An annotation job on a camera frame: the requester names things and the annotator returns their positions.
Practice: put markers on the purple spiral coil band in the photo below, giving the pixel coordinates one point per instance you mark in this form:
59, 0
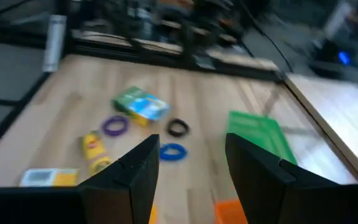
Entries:
106, 127

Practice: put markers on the blue spiral coil band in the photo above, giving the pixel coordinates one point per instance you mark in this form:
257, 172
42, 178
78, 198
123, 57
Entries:
165, 154

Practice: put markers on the small yellow crayon box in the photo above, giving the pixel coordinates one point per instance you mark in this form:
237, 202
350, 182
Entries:
95, 152

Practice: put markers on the black spiral coil band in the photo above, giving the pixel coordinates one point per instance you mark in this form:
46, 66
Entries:
170, 129

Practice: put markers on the yellow crayon box with barcode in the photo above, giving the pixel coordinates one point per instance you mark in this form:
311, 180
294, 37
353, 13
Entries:
48, 178

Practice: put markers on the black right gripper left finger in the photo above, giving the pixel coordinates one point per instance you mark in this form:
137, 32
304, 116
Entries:
129, 186

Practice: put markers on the large green crayon box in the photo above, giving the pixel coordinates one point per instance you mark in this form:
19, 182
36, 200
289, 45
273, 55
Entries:
141, 105

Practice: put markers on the green plastic basket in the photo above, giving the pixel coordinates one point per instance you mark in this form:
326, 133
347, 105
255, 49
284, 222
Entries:
259, 130

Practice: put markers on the orange plastic basket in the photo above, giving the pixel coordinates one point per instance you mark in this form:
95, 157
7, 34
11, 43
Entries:
228, 214

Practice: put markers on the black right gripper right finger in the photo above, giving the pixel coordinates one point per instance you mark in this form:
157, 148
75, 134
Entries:
256, 186

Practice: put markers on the white upright post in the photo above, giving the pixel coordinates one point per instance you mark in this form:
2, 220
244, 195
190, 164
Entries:
54, 43

